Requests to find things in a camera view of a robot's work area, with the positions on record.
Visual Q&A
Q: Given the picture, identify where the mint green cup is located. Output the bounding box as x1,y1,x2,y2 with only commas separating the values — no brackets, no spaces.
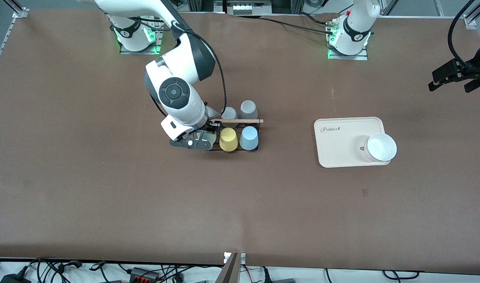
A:
196,131,218,147

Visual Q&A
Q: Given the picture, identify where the light blue cup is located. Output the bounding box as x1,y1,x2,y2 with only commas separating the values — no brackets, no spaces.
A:
239,126,260,151

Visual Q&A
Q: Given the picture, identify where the yellow cup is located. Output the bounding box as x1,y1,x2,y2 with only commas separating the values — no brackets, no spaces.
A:
219,128,240,153

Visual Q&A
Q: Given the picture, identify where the white bowl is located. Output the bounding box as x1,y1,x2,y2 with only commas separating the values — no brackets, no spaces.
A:
363,133,398,163

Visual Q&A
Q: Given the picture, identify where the cream plastic tray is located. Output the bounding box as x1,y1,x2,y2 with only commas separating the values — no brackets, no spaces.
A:
314,117,392,169

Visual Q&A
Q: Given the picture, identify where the black orange power adapter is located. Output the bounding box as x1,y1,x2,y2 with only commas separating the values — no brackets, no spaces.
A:
129,267,161,283

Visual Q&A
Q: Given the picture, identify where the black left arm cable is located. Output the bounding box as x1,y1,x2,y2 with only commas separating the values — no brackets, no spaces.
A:
448,0,480,75

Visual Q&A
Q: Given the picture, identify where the black wire cup rack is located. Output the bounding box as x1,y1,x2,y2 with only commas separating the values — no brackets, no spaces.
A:
203,118,264,153

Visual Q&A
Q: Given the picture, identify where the aluminium frame rail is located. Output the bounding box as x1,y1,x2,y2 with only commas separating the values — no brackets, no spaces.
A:
0,0,29,83
463,0,480,29

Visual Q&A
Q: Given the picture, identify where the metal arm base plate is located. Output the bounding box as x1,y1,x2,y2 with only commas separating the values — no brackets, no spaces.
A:
327,18,369,61
119,16,165,55

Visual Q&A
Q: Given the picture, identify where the black table cable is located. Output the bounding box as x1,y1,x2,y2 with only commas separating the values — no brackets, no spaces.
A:
259,13,336,35

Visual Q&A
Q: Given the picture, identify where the grey camera stand pole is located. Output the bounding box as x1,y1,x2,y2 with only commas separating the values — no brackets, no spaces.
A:
214,252,239,283

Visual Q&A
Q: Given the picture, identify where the black floor cable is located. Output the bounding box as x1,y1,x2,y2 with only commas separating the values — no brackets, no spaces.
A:
383,270,420,280

